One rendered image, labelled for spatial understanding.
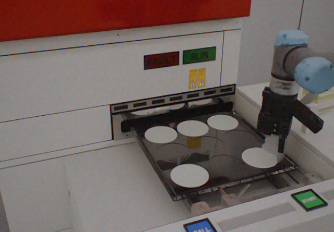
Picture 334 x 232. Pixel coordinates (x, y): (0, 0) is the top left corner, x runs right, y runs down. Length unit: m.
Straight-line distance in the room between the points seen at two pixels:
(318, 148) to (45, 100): 0.77
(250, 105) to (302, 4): 2.18
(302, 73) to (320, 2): 2.69
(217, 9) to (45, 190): 0.79
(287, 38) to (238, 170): 0.37
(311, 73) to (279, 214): 0.30
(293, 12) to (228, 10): 2.19
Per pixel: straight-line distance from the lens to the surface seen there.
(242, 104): 1.39
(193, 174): 1.07
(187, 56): 1.28
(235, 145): 1.20
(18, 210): 1.41
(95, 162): 1.26
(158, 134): 1.23
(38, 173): 1.34
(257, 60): 3.36
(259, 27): 3.26
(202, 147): 1.18
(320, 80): 0.89
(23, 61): 1.16
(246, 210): 0.88
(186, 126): 1.28
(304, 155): 1.17
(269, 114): 1.06
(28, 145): 1.28
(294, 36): 0.97
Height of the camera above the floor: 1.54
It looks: 27 degrees down
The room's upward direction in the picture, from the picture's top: straight up
